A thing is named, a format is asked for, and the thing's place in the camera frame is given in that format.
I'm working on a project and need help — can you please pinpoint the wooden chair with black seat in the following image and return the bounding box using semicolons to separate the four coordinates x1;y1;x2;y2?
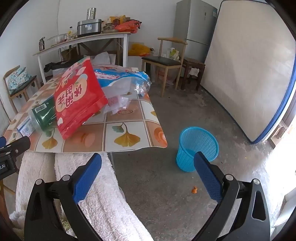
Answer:
142;37;188;98

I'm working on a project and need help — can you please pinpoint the white fluffy blanket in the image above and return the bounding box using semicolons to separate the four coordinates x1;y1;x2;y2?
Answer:
9;152;154;241

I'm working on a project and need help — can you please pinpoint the white plastic sack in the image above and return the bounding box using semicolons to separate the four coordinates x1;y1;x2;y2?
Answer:
92;52;116;65

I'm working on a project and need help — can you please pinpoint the cardboard box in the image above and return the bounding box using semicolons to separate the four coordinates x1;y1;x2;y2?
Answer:
60;47;78;62

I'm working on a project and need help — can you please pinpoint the blue white carton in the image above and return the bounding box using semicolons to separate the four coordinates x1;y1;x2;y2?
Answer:
17;116;35;137

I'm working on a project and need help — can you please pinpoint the green plastic bottle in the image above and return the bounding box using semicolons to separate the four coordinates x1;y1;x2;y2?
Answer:
28;97;58;132

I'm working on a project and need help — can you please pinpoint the steel rice cooker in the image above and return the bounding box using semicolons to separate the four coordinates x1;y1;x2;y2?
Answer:
77;19;102;36

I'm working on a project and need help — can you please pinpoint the black cloth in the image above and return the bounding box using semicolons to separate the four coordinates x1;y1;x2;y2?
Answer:
44;61;70;72

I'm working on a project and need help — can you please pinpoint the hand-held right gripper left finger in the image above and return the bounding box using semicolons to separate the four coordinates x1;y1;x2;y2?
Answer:
24;153;104;241

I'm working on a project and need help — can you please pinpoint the white green shopping bag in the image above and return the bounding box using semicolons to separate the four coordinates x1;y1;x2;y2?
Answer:
166;47;182;61

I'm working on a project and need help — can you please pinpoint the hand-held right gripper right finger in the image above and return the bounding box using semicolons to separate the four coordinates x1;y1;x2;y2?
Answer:
191;151;270;241

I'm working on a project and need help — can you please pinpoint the white side table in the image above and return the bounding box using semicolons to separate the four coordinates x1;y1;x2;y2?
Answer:
32;31;131;84

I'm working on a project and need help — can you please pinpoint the dark wooden stool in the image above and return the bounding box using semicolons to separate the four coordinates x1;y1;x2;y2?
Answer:
181;58;206;91

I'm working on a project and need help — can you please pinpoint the blue white plastic bag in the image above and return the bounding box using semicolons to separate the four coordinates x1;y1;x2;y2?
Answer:
92;64;152;98

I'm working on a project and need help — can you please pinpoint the yellow food packet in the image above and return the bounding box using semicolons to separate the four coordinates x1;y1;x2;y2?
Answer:
107;16;126;25

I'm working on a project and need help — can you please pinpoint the yellow plastic bag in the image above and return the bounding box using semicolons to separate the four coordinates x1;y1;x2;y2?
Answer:
128;43;151;57

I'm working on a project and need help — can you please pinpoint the grey refrigerator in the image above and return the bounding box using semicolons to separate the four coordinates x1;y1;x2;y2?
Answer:
173;0;218;63

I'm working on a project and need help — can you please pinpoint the leaf patterned tablecloth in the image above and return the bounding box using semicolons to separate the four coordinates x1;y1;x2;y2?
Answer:
2;66;168;153

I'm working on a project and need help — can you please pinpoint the wooden chair with dark seat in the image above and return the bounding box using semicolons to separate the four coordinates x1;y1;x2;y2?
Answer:
3;65;41;112

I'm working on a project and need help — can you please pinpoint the white mattress with blue edge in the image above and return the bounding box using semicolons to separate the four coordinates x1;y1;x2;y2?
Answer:
201;0;296;145

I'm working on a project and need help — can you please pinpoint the clear plastic bag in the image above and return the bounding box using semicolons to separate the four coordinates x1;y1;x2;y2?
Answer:
102;79;152;115

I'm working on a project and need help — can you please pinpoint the orange plastic bag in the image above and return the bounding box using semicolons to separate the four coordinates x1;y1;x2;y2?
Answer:
114;20;141;33

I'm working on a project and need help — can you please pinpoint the floral cushion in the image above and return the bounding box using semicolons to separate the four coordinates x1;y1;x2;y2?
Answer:
8;67;31;91

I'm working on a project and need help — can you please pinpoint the glass bowl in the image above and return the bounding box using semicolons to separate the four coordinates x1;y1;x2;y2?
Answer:
47;34;67;44

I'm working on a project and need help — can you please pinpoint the red snack bag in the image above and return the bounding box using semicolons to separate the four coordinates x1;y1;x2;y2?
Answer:
54;57;109;140

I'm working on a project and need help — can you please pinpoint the blue plastic wastebasket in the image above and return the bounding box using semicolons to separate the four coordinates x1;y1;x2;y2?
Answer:
176;126;220;173

